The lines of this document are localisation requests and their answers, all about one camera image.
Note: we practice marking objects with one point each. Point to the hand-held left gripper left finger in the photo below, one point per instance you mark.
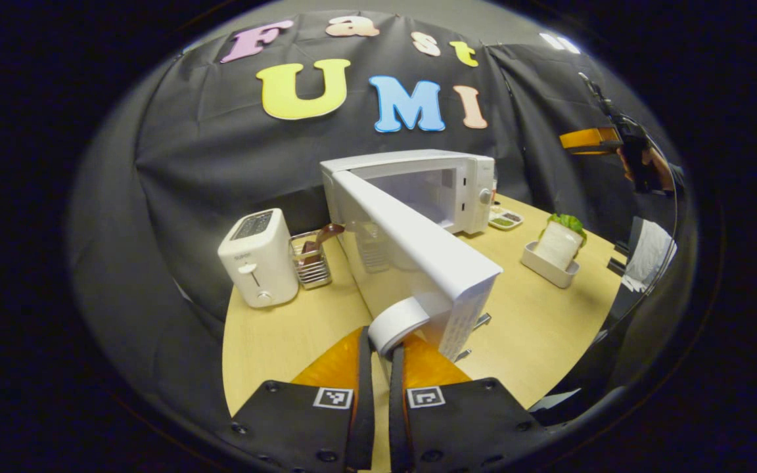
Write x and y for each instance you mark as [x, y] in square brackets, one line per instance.
[365, 407]

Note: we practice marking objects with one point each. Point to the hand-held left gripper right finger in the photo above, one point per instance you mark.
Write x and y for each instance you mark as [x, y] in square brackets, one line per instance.
[396, 414]

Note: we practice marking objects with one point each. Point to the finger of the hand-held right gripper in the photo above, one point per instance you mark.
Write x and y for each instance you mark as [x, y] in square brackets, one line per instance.
[585, 139]

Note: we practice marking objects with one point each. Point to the sandwich with lettuce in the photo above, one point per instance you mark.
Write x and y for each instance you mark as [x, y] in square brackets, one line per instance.
[559, 243]

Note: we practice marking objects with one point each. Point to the white microwave oven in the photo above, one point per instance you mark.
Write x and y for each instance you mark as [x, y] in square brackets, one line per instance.
[418, 243]

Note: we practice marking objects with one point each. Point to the white cloth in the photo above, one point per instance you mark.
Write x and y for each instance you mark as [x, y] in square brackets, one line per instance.
[651, 253]

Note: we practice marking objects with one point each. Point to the small ceiling light panel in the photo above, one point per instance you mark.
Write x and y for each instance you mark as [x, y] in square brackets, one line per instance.
[559, 43]

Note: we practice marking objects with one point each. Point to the white divided plate with grains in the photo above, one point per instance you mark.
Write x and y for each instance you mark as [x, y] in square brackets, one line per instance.
[506, 219]

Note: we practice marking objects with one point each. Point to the brown utensil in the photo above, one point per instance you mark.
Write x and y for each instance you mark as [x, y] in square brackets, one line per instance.
[329, 231]

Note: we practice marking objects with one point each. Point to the white toaster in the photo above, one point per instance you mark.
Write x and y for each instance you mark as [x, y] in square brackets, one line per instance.
[257, 256]

